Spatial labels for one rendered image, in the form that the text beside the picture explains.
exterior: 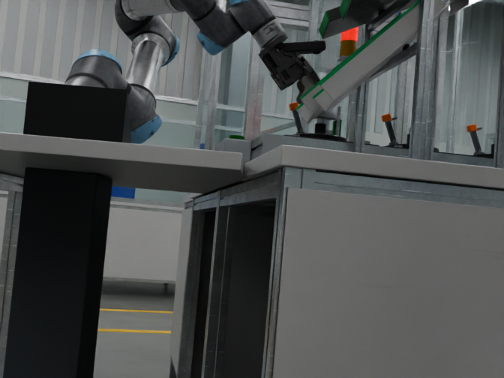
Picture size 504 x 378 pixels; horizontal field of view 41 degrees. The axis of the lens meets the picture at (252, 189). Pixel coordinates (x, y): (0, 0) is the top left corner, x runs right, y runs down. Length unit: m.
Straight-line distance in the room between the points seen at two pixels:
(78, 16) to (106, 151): 8.91
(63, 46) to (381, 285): 9.03
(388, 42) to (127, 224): 5.51
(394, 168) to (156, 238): 5.78
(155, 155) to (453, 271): 0.50
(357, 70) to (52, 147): 0.57
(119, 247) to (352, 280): 5.73
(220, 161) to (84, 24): 8.91
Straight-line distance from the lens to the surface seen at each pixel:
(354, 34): 2.02
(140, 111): 1.73
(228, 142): 1.68
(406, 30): 1.33
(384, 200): 1.00
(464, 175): 1.05
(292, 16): 2.93
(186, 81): 10.05
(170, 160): 1.10
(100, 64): 1.69
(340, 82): 1.28
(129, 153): 1.11
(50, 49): 9.83
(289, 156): 0.95
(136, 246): 6.67
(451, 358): 1.06
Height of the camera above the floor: 0.73
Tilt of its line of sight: 4 degrees up
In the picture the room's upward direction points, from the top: 5 degrees clockwise
